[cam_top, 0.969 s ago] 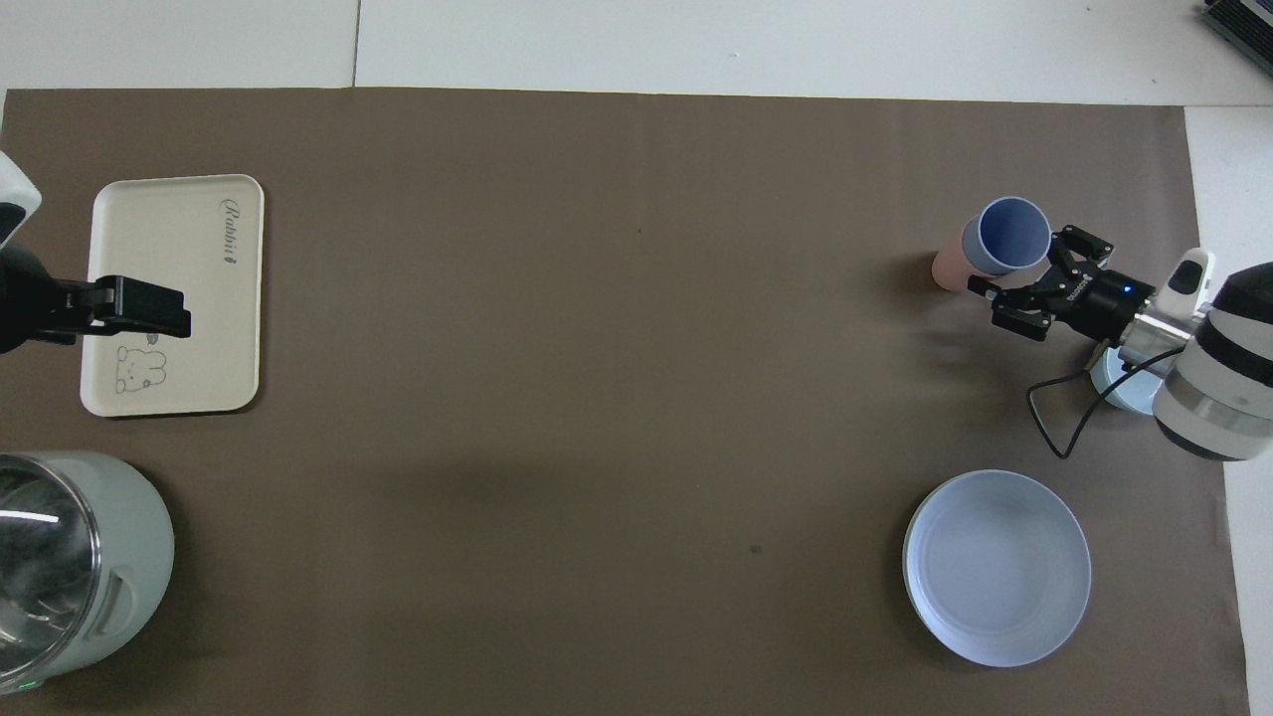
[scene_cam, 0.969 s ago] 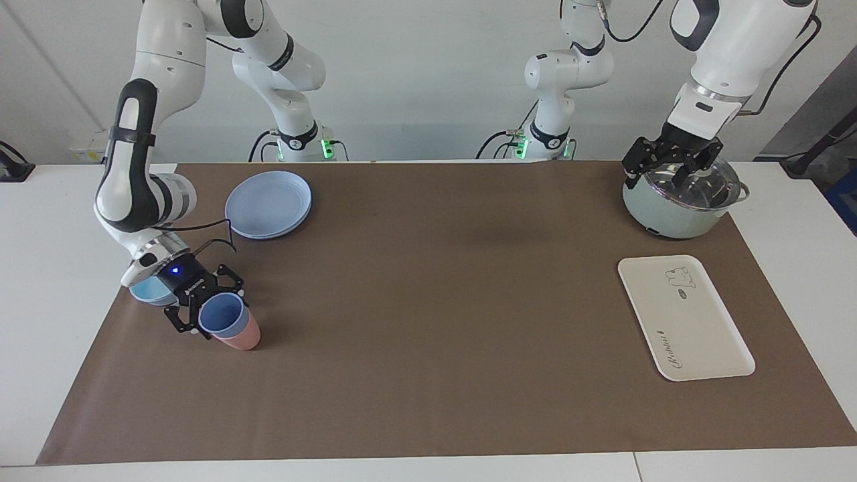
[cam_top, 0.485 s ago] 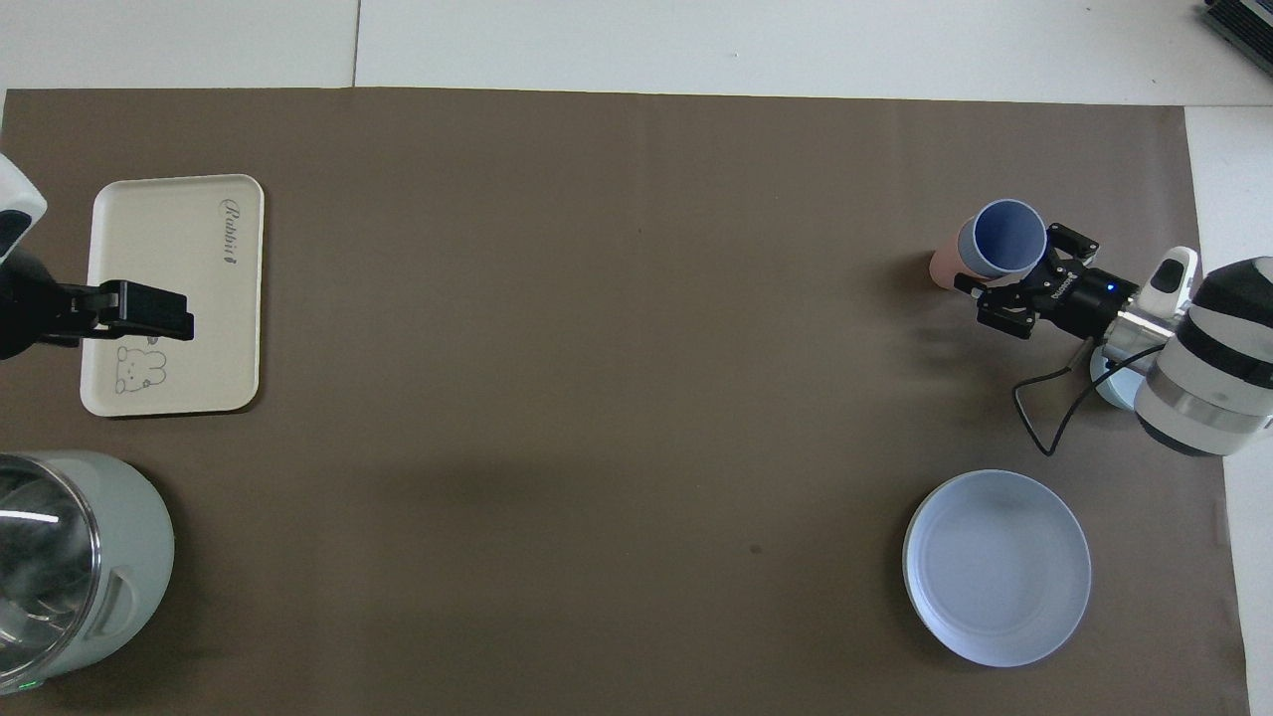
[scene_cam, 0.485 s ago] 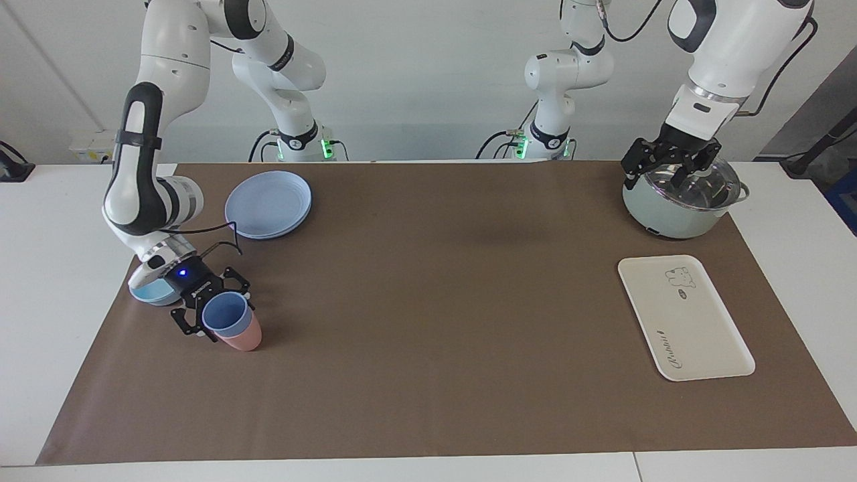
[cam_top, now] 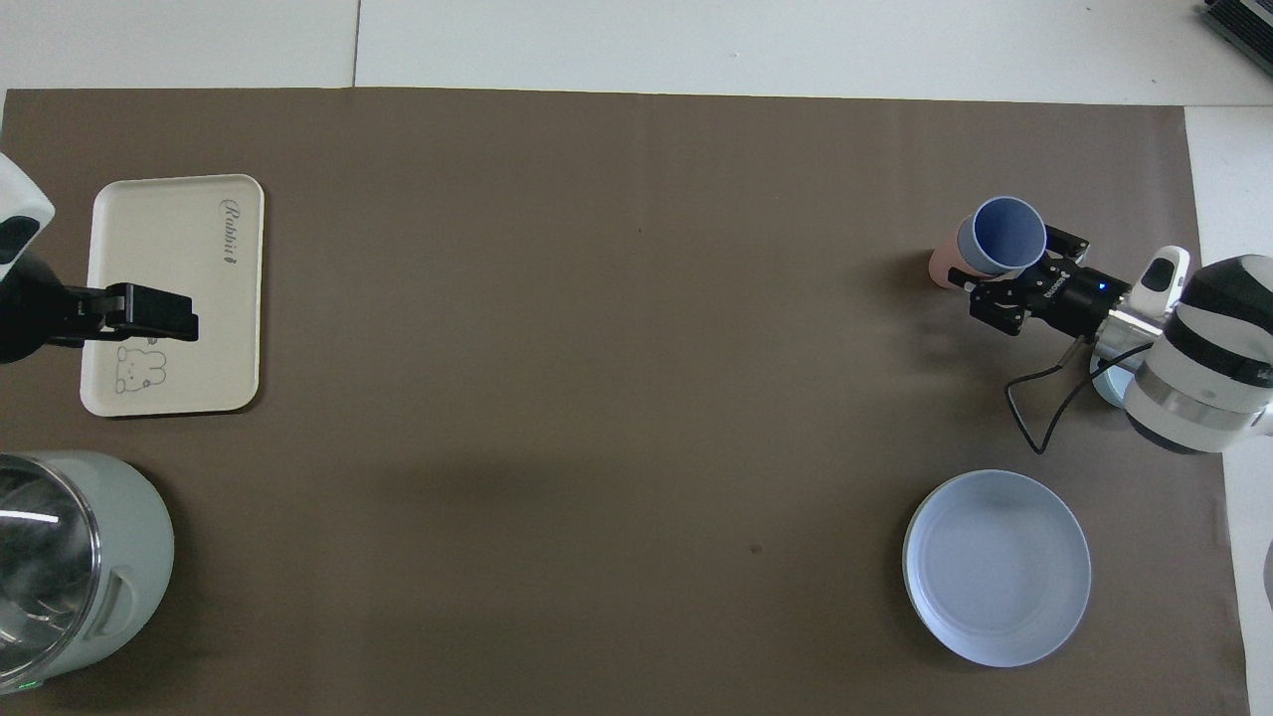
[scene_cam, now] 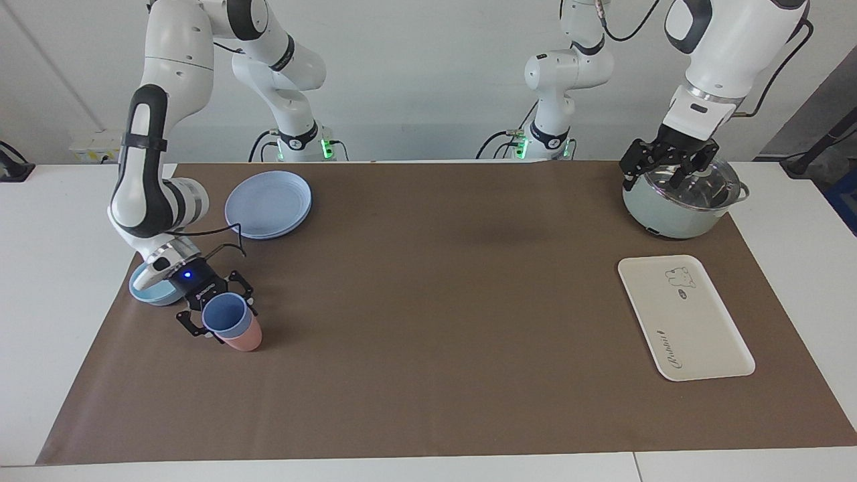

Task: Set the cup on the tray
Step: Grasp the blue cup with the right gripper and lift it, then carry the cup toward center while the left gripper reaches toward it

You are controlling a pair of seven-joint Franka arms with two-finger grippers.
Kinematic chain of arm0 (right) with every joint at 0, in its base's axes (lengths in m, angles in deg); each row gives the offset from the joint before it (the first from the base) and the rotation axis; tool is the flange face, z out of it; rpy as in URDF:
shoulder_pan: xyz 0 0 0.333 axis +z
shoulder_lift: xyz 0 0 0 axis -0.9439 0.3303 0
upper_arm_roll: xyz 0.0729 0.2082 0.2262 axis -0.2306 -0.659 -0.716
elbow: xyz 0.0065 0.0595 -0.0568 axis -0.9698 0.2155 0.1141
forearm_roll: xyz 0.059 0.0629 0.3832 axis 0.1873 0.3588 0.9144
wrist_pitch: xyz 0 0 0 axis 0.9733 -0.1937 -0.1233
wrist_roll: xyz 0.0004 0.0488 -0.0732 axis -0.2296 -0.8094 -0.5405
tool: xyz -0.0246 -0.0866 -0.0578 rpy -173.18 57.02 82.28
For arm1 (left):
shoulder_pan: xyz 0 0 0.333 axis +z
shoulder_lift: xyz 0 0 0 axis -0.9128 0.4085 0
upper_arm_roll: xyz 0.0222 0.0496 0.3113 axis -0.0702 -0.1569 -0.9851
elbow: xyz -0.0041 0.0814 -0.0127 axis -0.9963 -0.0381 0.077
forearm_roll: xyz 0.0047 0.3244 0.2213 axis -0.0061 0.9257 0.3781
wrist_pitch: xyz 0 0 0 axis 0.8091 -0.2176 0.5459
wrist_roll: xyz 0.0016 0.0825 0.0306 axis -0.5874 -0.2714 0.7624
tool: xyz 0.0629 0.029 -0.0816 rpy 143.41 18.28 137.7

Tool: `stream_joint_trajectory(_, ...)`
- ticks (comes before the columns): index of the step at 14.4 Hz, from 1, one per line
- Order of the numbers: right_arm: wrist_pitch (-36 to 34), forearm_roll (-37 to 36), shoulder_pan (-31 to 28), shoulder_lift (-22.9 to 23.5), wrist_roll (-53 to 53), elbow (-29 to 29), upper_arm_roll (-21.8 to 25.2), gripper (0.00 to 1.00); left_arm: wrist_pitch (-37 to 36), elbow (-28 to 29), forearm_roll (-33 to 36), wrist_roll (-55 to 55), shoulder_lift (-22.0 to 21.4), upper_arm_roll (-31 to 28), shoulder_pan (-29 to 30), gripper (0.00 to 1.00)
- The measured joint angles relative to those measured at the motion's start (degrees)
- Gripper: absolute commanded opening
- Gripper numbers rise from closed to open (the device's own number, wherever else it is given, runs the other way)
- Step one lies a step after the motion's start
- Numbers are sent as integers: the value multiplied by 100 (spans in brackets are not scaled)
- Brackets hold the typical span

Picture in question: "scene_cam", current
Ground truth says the black clamp mount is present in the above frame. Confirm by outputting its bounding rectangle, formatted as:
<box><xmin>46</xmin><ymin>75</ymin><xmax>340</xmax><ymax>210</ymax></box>
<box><xmin>0</xmin><ymin>140</ymin><xmax>36</xmax><ymax>183</ymax></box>

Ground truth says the brown table mat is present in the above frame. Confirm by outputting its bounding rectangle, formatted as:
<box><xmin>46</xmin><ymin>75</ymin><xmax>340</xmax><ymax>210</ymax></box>
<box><xmin>36</xmin><ymin>161</ymin><xmax>857</xmax><ymax>467</ymax></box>

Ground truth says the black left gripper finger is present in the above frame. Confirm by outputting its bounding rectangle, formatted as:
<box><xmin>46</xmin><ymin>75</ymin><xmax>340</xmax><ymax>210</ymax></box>
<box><xmin>668</xmin><ymin>141</ymin><xmax>721</xmax><ymax>193</ymax></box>
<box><xmin>619</xmin><ymin>139</ymin><xmax>662</xmax><ymax>193</ymax></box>

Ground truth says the cream rabbit print tray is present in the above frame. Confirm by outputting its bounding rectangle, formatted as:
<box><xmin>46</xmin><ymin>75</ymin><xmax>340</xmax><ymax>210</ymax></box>
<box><xmin>617</xmin><ymin>254</ymin><xmax>757</xmax><ymax>383</ymax></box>

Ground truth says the blue plastic cup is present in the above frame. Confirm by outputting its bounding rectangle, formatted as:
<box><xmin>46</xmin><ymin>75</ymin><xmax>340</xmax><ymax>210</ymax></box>
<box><xmin>201</xmin><ymin>292</ymin><xmax>254</xmax><ymax>339</ymax></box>

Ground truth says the black stand base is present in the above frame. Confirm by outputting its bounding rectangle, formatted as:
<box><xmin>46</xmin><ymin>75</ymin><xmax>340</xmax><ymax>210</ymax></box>
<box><xmin>779</xmin><ymin>123</ymin><xmax>857</xmax><ymax>179</ymax></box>

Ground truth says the light blue small bowl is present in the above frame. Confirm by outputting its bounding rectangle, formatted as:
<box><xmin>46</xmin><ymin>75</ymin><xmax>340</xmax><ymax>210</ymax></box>
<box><xmin>128</xmin><ymin>258</ymin><xmax>196</xmax><ymax>307</ymax></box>

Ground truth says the white wall power strip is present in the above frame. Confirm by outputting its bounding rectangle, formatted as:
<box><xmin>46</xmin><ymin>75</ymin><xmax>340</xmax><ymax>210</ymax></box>
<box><xmin>70</xmin><ymin>130</ymin><xmax>126</xmax><ymax>163</ymax></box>

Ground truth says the pale blue round plate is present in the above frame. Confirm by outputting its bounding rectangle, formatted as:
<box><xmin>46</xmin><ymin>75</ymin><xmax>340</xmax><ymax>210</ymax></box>
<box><xmin>224</xmin><ymin>170</ymin><xmax>314</xmax><ymax>241</ymax></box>

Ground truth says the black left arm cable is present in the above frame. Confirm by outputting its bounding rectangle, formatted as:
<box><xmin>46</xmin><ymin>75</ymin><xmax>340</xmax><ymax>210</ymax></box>
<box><xmin>595</xmin><ymin>0</ymin><xmax>816</xmax><ymax>118</ymax></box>

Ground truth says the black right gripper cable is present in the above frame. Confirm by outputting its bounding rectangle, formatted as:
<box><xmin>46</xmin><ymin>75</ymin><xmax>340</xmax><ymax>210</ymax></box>
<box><xmin>169</xmin><ymin>222</ymin><xmax>248</xmax><ymax>263</ymax></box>

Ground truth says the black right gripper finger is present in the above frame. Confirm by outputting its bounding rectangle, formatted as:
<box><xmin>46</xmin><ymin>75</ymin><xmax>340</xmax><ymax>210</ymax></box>
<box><xmin>175</xmin><ymin>307</ymin><xmax>226</xmax><ymax>344</ymax></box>
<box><xmin>225</xmin><ymin>269</ymin><xmax>259</xmax><ymax>317</ymax></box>

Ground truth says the pink plastic cup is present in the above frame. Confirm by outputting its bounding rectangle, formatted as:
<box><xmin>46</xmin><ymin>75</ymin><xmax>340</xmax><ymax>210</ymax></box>
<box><xmin>217</xmin><ymin>313</ymin><xmax>264</xmax><ymax>353</ymax></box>

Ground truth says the blue crate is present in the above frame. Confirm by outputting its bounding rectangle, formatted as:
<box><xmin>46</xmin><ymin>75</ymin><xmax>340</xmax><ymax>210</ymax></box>
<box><xmin>824</xmin><ymin>167</ymin><xmax>857</xmax><ymax>236</ymax></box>

